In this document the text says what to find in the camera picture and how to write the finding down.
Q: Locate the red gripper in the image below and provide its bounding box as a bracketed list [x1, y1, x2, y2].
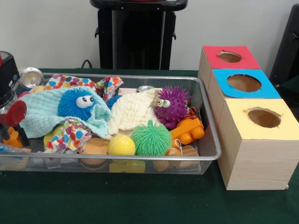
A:
[0, 100, 29, 148]

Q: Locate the small orange plastic toy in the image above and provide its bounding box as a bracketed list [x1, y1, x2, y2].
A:
[4, 127, 23, 148]

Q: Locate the blue spiky rubber ball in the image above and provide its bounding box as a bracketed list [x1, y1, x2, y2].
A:
[57, 88, 99, 121]
[106, 95, 122, 111]

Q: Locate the shallow clear mesh bin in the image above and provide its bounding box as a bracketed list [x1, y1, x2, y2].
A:
[0, 72, 222, 175]

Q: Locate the wooden box with three holes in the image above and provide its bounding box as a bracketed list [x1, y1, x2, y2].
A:
[199, 45, 299, 191]

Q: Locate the mint green cloth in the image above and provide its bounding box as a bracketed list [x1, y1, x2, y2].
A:
[19, 86, 112, 139]

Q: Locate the small colourful dotted cloth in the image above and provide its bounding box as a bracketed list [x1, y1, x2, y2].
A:
[46, 119, 92, 154]

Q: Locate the silver crushed can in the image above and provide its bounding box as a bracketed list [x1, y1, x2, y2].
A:
[20, 67, 44, 89]

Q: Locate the large colourful dotted cloth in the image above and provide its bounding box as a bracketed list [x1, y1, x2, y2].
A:
[44, 74, 124, 101]

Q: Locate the tan orange ball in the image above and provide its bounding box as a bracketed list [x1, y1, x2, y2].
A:
[80, 138, 109, 164]

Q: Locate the yellow ball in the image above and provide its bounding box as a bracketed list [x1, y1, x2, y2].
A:
[107, 135, 136, 156]

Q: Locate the cream white cloth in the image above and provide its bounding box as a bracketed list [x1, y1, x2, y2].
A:
[107, 89, 162, 138]

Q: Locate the green spiky rubber ball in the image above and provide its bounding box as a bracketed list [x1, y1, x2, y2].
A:
[130, 120, 172, 156]

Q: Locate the dark green table cloth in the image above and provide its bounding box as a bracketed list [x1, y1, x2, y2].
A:
[0, 68, 299, 224]

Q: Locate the purple spiky ball with eyes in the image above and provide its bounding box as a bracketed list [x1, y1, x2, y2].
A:
[153, 85, 191, 130]

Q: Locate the orange toy building block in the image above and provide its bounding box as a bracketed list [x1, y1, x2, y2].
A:
[169, 116, 205, 149]

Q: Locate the black panel stand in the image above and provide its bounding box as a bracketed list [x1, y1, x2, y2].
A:
[271, 5, 299, 87]

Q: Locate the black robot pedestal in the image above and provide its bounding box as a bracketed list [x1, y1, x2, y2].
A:
[90, 0, 187, 70]

